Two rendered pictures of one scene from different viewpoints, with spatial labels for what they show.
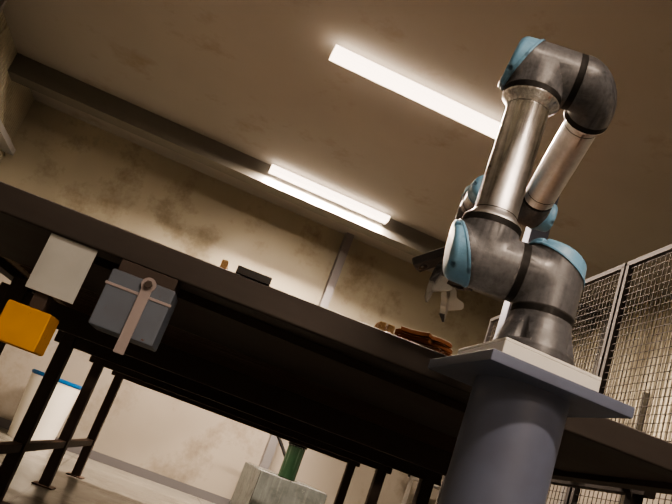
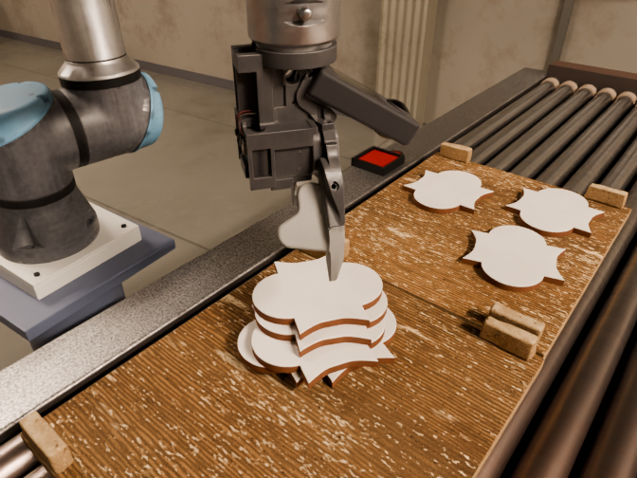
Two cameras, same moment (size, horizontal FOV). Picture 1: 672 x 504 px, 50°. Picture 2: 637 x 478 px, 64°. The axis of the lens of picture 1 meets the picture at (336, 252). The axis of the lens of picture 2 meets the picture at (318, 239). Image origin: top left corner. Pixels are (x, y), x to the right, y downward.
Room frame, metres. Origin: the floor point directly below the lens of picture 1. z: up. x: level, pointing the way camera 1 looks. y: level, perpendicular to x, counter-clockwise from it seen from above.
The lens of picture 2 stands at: (2.06, -0.61, 1.36)
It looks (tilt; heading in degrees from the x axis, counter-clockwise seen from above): 34 degrees down; 133
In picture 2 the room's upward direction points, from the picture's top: straight up
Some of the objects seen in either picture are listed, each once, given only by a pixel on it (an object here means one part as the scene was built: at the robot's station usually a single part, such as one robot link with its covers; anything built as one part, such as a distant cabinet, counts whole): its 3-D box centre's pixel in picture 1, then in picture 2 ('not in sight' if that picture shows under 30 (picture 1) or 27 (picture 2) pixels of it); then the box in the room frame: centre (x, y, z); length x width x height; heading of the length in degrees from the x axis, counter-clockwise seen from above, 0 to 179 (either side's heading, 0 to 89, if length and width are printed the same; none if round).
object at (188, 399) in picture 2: not in sight; (301, 397); (1.81, -0.37, 0.93); 0.41 x 0.35 x 0.02; 94
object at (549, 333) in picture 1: (535, 339); (41, 209); (1.27, -0.40, 0.95); 0.15 x 0.15 x 0.10
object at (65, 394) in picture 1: (43, 409); not in sight; (6.74, 1.94, 0.29); 0.47 x 0.47 x 0.58
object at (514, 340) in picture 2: not in sight; (508, 337); (1.93, -0.16, 0.95); 0.06 x 0.02 x 0.03; 4
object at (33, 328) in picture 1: (43, 292); not in sight; (1.47, 0.52, 0.74); 0.09 x 0.08 x 0.24; 94
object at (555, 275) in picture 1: (547, 280); (23, 137); (1.28, -0.39, 1.07); 0.13 x 0.12 x 0.14; 86
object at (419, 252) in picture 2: not in sight; (475, 229); (1.78, 0.05, 0.93); 0.41 x 0.35 x 0.02; 94
